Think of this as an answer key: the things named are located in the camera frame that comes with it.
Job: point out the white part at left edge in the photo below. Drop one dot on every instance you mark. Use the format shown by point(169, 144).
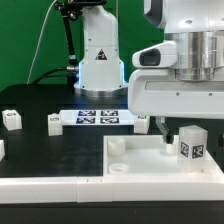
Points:
point(2, 150)

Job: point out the white square tabletop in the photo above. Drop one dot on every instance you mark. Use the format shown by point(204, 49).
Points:
point(149, 155)

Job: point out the white L-shaped obstacle fence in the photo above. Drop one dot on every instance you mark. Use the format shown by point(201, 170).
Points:
point(112, 188)

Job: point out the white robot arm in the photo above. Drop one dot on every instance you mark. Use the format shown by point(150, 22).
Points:
point(183, 76)

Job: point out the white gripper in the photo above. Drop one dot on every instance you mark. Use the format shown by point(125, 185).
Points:
point(156, 92)

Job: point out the white marker base plate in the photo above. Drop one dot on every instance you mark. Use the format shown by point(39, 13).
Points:
point(101, 117)

